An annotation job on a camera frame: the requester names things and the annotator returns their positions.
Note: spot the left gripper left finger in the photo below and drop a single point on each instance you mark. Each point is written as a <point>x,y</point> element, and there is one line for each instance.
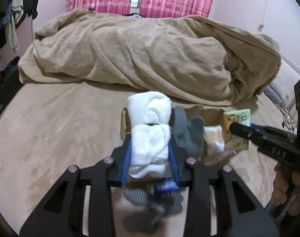
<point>60,212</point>

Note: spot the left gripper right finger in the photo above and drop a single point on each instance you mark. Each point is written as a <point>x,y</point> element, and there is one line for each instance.
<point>238,212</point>

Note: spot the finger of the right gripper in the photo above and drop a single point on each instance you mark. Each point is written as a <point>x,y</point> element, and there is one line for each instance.
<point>265,137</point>

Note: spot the striped grey sock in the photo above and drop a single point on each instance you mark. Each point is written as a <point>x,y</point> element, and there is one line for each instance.
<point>158,199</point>

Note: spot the grey sock bundle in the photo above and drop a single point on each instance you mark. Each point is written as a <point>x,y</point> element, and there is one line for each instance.
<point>188,133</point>

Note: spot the white towel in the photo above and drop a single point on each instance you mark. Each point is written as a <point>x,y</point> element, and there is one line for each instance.
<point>149,114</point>

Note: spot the person's right hand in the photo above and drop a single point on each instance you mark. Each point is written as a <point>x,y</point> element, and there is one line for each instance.
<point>281,185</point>

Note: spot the clear plastic snack bag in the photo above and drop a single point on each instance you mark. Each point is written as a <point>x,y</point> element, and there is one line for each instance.
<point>214,149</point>

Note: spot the colourful cartoon packet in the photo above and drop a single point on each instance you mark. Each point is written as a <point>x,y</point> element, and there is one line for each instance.
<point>240,116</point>

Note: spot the patterned pillow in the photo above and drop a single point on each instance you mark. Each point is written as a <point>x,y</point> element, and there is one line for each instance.
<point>281,93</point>

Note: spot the brown cardboard box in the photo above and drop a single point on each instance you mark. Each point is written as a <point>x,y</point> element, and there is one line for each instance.
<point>211,117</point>

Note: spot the beige bed sheet mattress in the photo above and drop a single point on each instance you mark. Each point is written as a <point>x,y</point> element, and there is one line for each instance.
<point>48,127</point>

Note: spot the tan rumpled blanket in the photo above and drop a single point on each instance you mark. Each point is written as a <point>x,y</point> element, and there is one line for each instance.
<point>191,58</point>

